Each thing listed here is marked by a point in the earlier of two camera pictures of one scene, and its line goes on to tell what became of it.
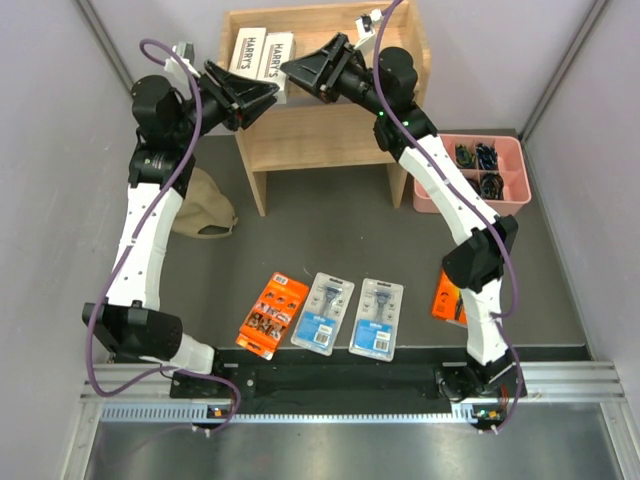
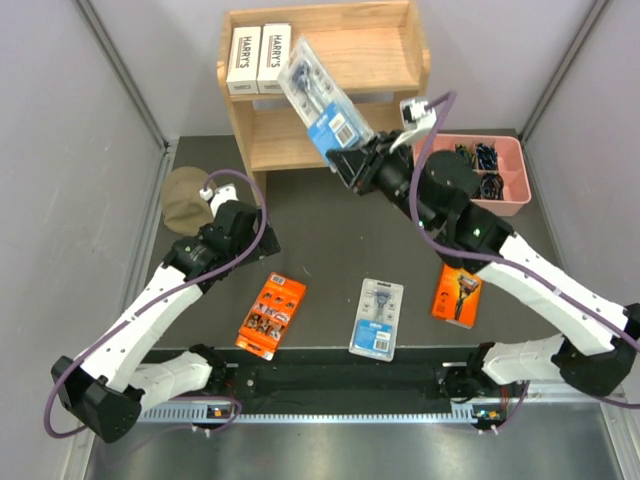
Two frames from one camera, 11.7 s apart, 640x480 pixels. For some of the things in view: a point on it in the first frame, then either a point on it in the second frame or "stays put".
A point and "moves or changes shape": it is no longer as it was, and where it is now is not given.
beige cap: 203,205 stays put
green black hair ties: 464,158 stays put
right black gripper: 324,70 -> 359,168
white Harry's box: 280,47 moves or changes shape
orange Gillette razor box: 448,301 stays put
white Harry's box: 247,51 stays put
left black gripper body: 214,110 -> 266,247
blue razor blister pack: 376,320 stays put
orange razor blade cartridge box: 271,314 stays put
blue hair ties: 487,157 stays put
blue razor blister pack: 323,314 -> 331,118
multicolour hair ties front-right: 492,186 stays put
